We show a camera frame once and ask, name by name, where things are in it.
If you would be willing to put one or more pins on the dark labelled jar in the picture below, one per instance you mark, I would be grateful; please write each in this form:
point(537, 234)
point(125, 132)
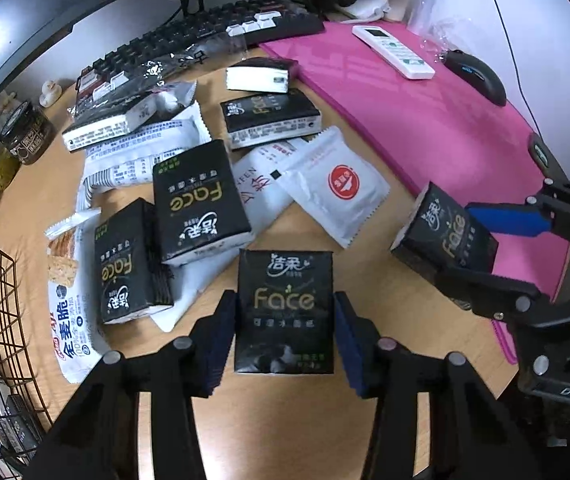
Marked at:
point(27, 135)

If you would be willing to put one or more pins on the black tissue pack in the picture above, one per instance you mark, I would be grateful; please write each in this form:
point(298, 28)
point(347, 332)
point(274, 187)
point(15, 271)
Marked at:
point(285, 310)
point(100, 132)
point(130, 265)
point(265, 110)
point(435, 230)
point(255, 79)
point(200, 200)

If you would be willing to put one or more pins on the small white crinkled wrapper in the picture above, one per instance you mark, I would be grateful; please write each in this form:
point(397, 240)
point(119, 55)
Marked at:
point(175, 97)

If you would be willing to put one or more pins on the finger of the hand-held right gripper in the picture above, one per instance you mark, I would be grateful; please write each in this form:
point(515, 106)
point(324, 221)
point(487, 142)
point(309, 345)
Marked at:
point(505, 219)
point(495, 295)

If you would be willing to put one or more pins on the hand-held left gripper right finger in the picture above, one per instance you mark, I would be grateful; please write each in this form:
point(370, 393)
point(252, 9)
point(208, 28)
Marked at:
point(350, 340)

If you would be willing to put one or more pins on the black keyboard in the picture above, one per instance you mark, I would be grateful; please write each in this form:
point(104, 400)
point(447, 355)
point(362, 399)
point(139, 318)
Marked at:
point(205, 25)

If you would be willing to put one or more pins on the clear plastic wrap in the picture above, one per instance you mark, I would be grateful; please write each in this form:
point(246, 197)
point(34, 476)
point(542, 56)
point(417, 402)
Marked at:
point(180, 60)

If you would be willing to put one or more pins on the wooden desktop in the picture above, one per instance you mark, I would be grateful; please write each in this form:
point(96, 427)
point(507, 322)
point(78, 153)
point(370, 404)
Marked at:
point(360, 270)

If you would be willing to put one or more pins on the white blue printed snack packet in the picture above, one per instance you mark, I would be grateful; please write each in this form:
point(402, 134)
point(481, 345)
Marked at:
point(165, 130)

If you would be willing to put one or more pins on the curved black monitor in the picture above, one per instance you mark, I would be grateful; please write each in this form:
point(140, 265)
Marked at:
point(40, 20)

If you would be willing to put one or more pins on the blue white cracker packet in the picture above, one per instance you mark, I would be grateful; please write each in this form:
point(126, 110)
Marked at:
point(72, 310)

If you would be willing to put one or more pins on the white packet dark lettering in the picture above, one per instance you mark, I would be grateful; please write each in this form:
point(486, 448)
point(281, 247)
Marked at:
point(260, 185)

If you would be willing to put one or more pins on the white remote control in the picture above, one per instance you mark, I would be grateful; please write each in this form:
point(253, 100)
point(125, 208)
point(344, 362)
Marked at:
point(395, 50)

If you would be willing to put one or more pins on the white packet red round logo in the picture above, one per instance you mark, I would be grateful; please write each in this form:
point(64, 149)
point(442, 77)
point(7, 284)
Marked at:
point(340, 185)

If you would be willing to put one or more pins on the black computer mouse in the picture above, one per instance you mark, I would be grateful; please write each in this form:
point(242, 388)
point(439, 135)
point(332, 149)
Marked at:
point(475, 75)

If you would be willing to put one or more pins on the pink desk mat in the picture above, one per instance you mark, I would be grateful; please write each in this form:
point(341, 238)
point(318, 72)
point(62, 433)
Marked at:
point(415, 120)

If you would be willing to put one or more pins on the clear plastic bag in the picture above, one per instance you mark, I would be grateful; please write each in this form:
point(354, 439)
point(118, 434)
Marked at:
point(435, 5)

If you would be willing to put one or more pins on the white power strip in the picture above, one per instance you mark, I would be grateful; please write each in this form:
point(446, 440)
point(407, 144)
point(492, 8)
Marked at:
point(365, 2)

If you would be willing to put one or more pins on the plain white packet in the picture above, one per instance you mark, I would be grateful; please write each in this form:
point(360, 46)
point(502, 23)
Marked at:
point(200, 290)

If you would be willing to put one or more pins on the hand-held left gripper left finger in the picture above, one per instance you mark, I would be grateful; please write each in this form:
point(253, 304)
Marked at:
point(219, 332)

